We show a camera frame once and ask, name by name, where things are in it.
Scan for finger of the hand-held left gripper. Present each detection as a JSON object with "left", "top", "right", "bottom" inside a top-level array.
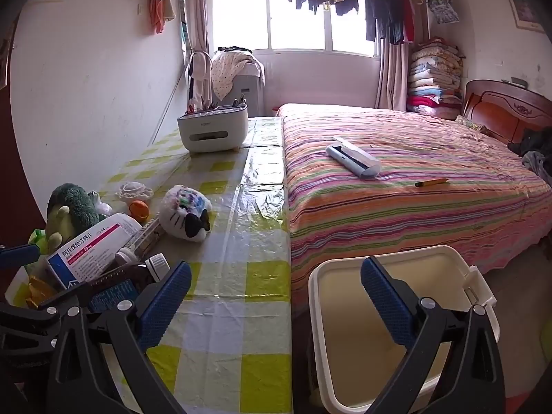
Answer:
[
  {"left": 38, "top": 263, "right": 145, "bottom": 317},
  {"left": 0, "top": 244, "right": 41, "bottom": 270}
]

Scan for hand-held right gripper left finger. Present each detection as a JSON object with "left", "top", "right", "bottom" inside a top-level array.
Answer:
[{"left": 47, "top": 260, "right": 191, "bottom": 414}]

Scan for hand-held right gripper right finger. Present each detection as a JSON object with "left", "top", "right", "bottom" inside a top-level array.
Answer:
[{"left": 361, "top": 256, "right": 506, "bottom": 414}]

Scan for green packet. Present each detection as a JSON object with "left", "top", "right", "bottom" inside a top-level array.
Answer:
[{"left": 28, "top": 228, "right": 48, "bottom": 253}]

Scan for white blue medicine box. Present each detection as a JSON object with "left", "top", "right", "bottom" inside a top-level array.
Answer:
[{"left": 45, "top": 213, "right": 143, "bottom": 289}]

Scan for white plastic bin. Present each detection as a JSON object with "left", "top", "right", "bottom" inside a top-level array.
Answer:
[{"left": 308, "top": 245, "right": 501, "bottom": 414}]

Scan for green broccoli plush toy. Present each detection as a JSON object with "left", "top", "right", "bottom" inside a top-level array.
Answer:
[{"left": 45, "top": 183, "right": 108, "bottom": 253}]

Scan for white lace hat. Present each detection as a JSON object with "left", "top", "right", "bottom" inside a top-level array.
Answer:
[{"left": 117, "top": 181, "right": 154, "bottom": 203}]

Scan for brown bottle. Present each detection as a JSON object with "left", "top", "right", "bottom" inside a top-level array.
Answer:
[{"left": 101, "top": 254, "right": 171, "bottom": 287}]

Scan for yellow wrapper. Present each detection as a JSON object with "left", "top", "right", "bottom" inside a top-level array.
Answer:
[{"left": 23, "top": 276, "right": 57, "bottom": 309}]

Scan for brown wooden door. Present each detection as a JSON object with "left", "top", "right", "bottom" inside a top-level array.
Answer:
[{"left": 0, "top": 82, "right": 44, "bottom": 246}]

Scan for clear plastic tube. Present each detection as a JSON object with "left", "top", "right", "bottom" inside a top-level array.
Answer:
[{"left": 129, "top": 218, "right": 169, "bottom": 255}]

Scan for clear plastic bag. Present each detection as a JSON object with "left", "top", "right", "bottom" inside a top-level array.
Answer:
[{"left": 88, "top": 190, "right": 114, "bottom": 216}]

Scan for bed with striped sheet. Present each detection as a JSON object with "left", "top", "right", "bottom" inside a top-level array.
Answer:
[{"left": 276, "top": 103, "right": 552, "bottom": 303}]

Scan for white cat plush toy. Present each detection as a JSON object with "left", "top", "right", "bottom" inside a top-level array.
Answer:
[{"left": 159, "top": 185, "right": 212, "bottom": 242}]

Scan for white tissue box organizer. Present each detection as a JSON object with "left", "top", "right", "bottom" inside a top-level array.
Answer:
[{"left": 177, "top": 102, "right": 249, "bottom": 154}]

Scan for floral cloth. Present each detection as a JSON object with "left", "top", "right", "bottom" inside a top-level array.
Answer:
[{"left": 456, "top": 114, "right": 484, "bottom": 132}]

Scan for bunch of pens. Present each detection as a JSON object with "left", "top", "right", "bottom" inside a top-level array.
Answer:
[{"left": 185, "top": 97, "right": 247, "bottom": 115}]

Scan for grey cloth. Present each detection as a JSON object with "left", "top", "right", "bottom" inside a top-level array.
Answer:
[{"left": 522, "top": 151, "right": 552, "bottom": 186}]

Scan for dark clothes pile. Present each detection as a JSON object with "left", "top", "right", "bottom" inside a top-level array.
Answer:
[{"left": 508, "top": 127, "right": 552, "bottom": 158}]

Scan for beige curtain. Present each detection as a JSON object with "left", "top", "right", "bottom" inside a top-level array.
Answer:
[
  {"left": 185, "top": 0, "right": 212, "bottom": 104},
  {"left": 375, "top": 39, "right": 410, "bottom": 110}
]

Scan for wooden headboard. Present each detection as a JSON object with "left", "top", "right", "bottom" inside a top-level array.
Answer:
[{"left": 462, "top": 79, "right": 552, "bottom": 147}]

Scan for white hanging garment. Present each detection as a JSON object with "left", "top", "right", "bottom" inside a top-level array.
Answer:
[{"left": 188, "top": 51, "right": 214, "bottom": 108}]

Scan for stack of folded quilts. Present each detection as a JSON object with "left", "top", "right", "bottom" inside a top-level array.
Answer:
[{"left": 406, "top": 39, "right": 464, "bottom": 120}]

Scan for white dotted cloth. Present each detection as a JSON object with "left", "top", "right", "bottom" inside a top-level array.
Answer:
[{"left": 211, "top": 47, "right": 264, "bottom": 101}]

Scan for orange cloth on hook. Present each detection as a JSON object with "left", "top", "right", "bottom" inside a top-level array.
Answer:
[{"left": 147, "top": 0, "right": 177, "bottom": 35}]

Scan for window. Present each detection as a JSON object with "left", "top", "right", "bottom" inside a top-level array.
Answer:
[{"left": 211, "top": 0, "right": 380, "bottom": 57}]

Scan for row of hanging clothes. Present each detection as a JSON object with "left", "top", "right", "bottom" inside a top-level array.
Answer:
[{"left": 207, "top": 0, "right": 460, "bottom": 46}]

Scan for framed wall picture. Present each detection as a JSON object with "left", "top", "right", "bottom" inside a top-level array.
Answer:
[{"left": 501, "top": 0, "right": 546, "bottom": 34}]

